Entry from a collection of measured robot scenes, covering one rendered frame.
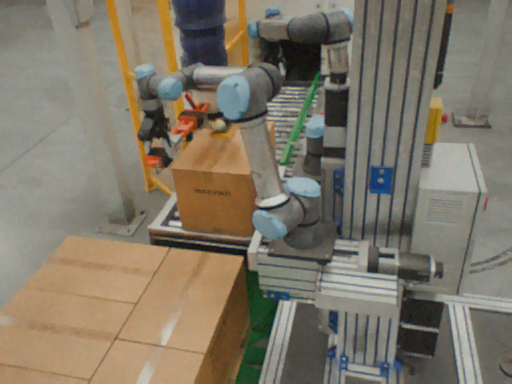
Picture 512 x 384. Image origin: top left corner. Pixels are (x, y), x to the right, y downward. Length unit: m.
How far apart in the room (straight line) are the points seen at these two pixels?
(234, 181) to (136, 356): 0.90
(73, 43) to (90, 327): 1.69
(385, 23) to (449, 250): 0.83
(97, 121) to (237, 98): 2.05
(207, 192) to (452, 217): 1.20
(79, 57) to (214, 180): 1.26
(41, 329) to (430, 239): 1.64
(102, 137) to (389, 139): 2.17
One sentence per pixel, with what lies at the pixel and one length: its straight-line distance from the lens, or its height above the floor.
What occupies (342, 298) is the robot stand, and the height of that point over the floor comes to 0.94.
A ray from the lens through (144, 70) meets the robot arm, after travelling 1.81.
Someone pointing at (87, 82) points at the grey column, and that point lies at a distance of 3.27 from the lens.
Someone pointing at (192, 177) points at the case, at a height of 0.91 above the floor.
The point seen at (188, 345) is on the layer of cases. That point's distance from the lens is 2.13.
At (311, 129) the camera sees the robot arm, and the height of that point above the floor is 1.25.
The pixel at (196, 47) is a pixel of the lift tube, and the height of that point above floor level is 1.52.
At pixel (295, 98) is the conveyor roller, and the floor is 0.55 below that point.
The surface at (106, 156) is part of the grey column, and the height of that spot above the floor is 0.60.
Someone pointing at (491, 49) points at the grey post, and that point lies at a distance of 4.96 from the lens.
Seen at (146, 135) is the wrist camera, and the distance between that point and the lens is 1.83.
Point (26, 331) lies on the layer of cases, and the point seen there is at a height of 0.54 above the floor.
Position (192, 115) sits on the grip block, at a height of 1.26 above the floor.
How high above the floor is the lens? 2.16
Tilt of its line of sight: 33 degrees down
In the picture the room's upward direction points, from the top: 4 degrees counter-clockwise
